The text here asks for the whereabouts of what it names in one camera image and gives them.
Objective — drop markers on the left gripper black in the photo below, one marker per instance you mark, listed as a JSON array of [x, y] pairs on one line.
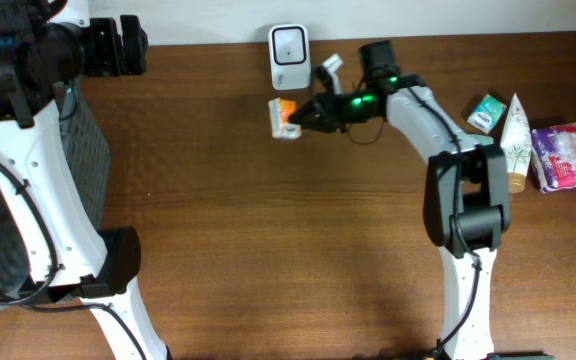
[[112, 60]]

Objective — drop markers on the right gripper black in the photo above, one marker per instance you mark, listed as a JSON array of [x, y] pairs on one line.
[[327, 118]]

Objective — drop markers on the orange white packet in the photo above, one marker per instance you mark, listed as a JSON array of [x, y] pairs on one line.
[[281, 128]]

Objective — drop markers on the small green tissue packet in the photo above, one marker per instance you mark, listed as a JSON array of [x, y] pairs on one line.
[[487, 114]]

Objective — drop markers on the white tube gold cap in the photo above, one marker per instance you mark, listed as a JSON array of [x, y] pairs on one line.
[[516, 143]]

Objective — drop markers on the pink floral pad package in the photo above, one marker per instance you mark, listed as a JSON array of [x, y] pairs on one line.
[[554, 157]]

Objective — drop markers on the teal wipes packet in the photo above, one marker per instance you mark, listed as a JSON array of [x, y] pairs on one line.
[[482, 139]]

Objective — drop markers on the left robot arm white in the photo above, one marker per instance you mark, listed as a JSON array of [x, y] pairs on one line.
[[55, 257]]

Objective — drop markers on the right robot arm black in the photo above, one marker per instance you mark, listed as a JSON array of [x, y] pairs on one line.
[[466, 201]]

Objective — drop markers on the white barcode scanner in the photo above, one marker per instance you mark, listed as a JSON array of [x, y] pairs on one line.
[[289, 56]]

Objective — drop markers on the grey plastic mesh basket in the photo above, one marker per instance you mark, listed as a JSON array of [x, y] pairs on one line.
[[88, 157]]

